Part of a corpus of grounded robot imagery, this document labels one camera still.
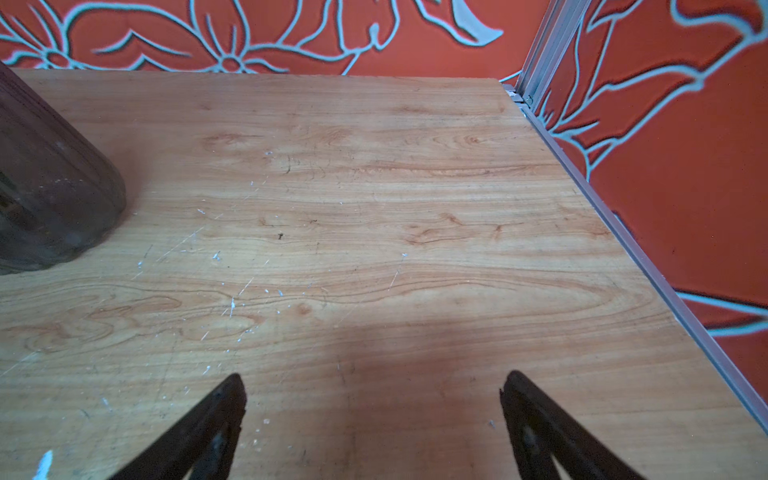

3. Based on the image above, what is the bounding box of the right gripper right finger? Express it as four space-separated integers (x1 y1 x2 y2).
499 370 642 479

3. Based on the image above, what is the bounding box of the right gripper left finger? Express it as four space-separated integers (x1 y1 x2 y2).
112 373 247 479

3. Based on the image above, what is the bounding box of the brown ribbed glass vase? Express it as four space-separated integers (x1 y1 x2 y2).
1 66 127 274

